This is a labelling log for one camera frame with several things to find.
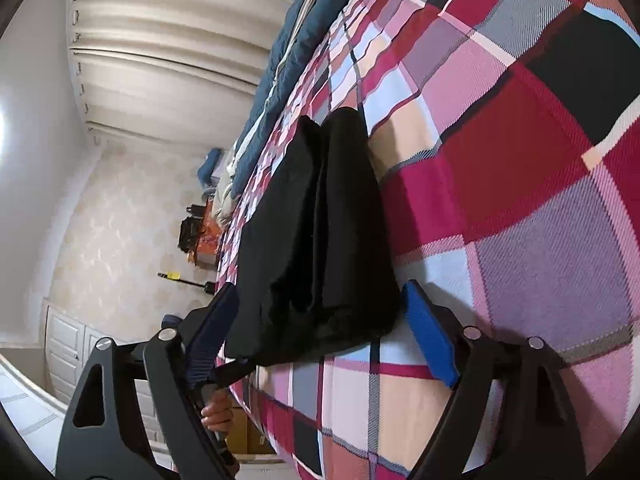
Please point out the black pants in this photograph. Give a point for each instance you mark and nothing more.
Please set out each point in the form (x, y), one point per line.
(320, 240)

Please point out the black rod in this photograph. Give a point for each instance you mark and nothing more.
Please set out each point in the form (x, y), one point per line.
(197, 285)

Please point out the beige cloth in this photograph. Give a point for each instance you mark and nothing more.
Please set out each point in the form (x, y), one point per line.
(222, 205)

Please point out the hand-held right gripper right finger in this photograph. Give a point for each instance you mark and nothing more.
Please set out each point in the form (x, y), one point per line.
(430, 335)

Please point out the black bag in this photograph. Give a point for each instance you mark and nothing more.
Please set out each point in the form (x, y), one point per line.
(189, 235)

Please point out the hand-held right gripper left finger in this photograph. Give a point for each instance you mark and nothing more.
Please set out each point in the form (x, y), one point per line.
(215, 330)

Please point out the blue quilt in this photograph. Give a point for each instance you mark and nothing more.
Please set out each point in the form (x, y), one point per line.
(295, 25)

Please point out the person's left hand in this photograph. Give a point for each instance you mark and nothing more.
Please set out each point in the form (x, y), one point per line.
(217, 415)

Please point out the orange patterned cloth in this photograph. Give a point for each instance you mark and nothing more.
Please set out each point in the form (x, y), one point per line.
(207, 247)

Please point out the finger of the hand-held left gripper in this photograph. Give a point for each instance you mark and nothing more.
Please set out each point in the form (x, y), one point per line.
(232, 372)

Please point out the beige curtain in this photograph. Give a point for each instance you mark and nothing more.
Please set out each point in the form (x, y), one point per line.
(175, 60)

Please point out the yellow and black tool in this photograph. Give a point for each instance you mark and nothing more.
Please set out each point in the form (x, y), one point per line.
(170, 276)

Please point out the plaid bed sheet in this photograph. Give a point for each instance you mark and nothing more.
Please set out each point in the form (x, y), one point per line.
(500, 160)

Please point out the cardboard box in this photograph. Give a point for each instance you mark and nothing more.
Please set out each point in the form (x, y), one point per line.
(250, 435)

